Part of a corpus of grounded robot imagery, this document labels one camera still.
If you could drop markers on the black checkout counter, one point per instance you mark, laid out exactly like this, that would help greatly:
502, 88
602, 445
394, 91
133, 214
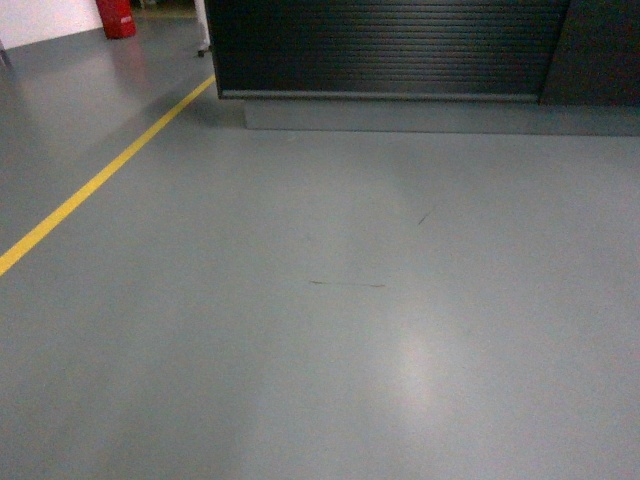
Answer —
490, 67

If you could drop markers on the red fire extinguisher box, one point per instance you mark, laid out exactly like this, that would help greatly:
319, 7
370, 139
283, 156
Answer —
116, 17

